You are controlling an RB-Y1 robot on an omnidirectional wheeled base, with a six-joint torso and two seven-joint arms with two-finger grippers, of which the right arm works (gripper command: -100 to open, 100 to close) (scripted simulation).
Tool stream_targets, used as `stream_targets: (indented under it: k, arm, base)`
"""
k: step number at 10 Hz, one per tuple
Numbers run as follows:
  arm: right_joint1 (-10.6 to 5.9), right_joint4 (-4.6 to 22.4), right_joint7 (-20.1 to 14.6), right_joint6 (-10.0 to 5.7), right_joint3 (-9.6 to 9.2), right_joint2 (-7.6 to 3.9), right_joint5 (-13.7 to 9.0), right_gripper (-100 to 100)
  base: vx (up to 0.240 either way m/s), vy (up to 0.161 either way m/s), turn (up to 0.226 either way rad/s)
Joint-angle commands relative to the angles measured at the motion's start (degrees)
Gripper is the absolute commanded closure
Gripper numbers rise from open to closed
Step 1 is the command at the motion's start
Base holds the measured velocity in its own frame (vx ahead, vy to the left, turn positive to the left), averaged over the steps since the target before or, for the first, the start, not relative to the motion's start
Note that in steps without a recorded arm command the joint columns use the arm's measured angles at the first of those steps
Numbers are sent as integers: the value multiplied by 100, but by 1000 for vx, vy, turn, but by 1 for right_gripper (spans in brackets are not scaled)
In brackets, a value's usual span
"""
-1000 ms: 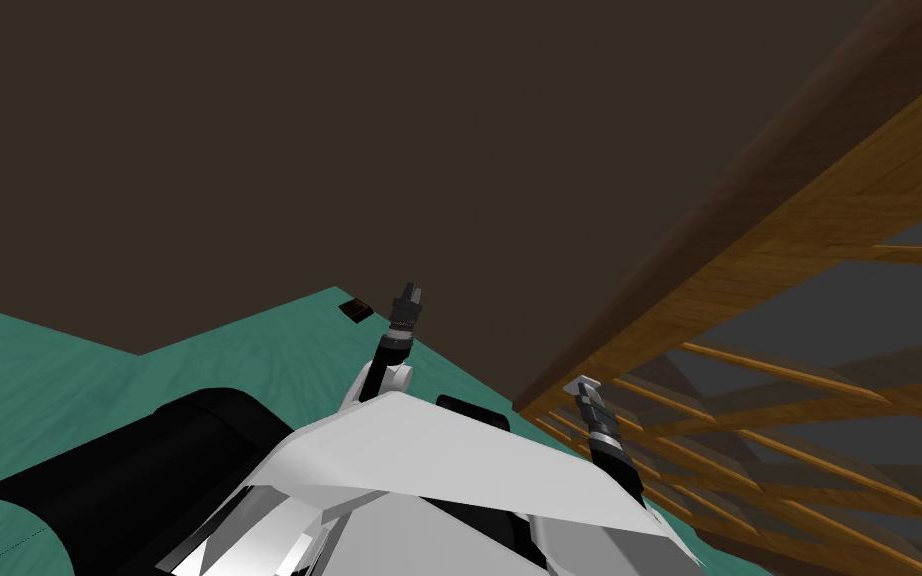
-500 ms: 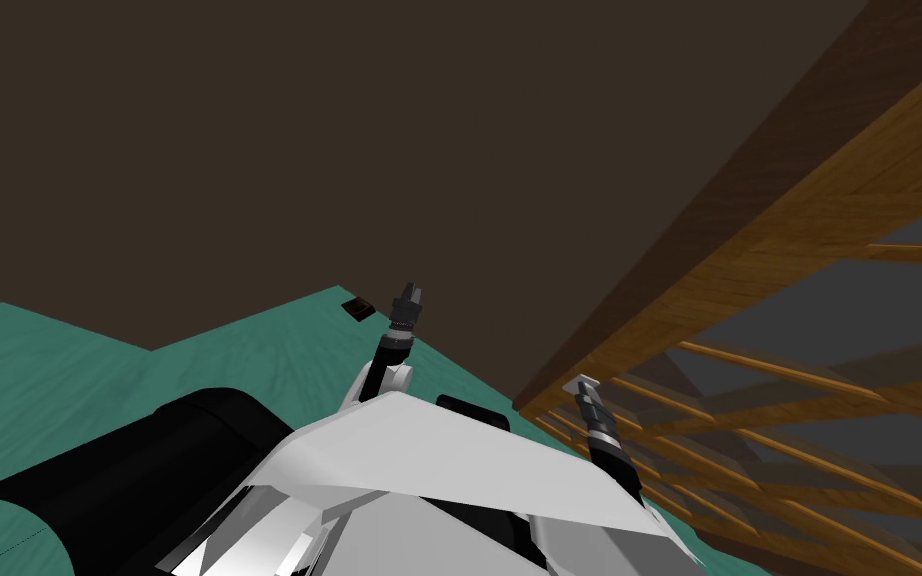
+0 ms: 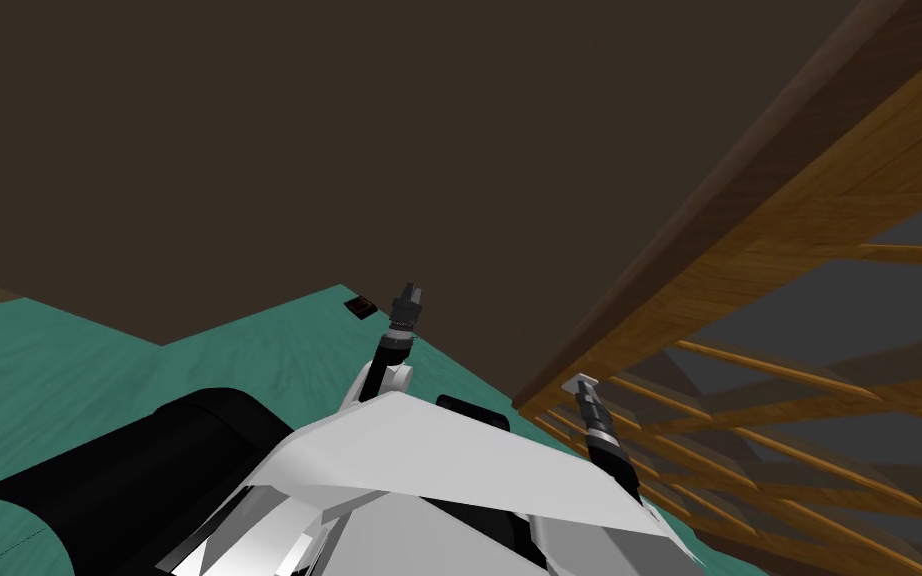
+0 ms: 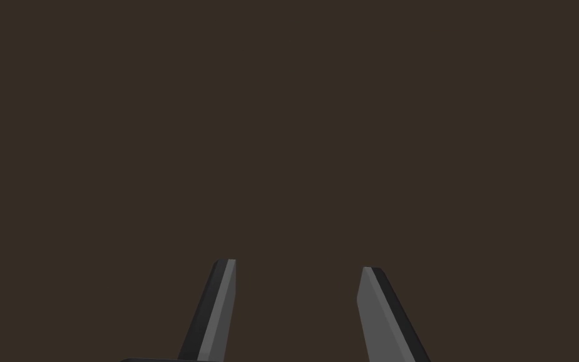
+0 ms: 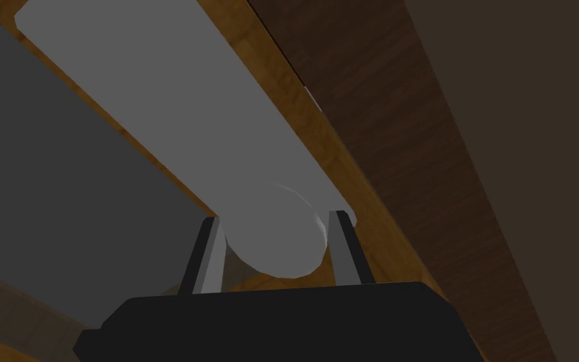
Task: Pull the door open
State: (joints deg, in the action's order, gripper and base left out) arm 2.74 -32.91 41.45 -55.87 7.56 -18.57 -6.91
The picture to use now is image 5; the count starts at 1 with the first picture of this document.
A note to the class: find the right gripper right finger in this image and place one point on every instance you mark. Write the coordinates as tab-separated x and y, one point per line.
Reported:
347	256

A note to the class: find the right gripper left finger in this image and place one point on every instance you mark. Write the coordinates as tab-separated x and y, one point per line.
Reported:
203	261

